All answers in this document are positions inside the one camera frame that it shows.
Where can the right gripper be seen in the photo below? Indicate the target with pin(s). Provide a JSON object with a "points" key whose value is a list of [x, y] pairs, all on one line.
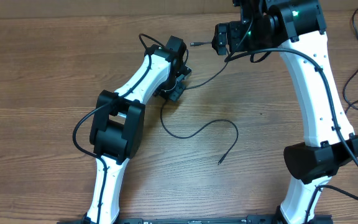
{"points": [[234, 32]]}

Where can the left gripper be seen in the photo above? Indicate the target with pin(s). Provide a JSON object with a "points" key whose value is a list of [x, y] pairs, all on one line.
{"points": [[176, 96]]}

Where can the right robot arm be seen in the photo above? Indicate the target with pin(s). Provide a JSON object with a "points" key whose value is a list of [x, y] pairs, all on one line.
{"points": [[297, 31]]}

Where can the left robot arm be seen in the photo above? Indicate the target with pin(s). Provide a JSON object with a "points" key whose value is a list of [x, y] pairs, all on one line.
{"points": [[118, 122]]}

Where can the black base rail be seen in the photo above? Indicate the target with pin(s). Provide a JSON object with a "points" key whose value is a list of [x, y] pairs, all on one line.
{"points": [[250, 219]]}

